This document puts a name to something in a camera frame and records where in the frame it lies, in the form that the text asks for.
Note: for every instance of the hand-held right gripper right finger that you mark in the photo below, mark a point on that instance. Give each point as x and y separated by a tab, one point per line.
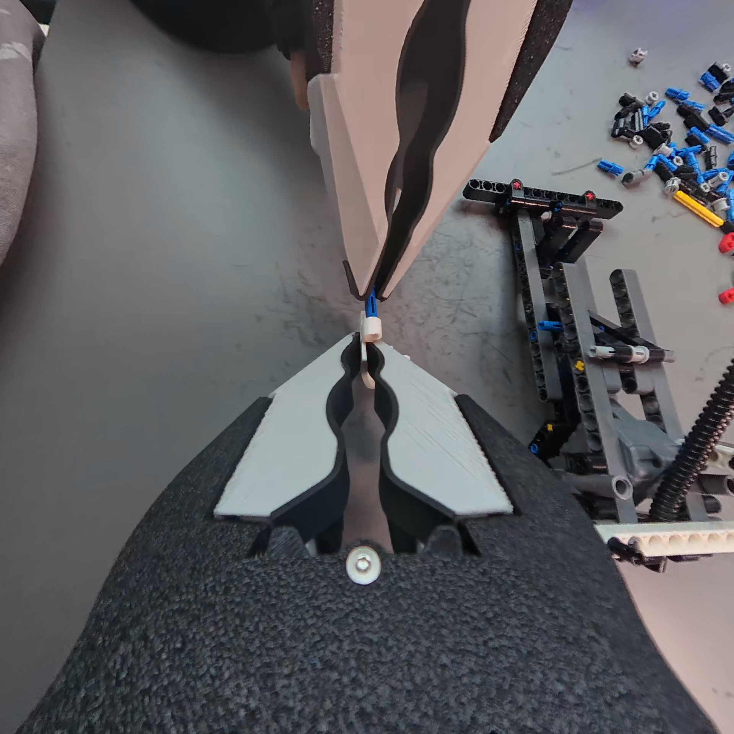
447	453

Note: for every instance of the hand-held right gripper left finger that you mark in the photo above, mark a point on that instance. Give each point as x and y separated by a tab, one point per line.
281	453

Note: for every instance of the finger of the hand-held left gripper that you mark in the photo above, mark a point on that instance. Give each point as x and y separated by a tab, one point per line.
361	114
481	69

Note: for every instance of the white curved toy panel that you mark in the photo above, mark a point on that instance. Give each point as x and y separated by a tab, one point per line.
371	328

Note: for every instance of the blue toy pin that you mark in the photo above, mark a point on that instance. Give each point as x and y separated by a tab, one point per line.
371	303

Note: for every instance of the grey black toy chassis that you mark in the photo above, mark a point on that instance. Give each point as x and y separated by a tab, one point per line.
573	321

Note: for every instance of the grey desk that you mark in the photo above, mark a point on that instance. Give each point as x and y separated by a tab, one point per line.
143	286

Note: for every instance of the person's left hand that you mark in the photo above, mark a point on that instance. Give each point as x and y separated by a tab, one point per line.
298	80

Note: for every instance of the pile of blue black pins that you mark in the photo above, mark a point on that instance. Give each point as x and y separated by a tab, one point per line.
688	123

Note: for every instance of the pile of red white pieces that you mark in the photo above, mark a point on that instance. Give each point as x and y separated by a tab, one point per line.
727	241

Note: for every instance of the person's grey printed sweatshirt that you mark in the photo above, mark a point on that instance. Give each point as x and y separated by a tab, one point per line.
17	114

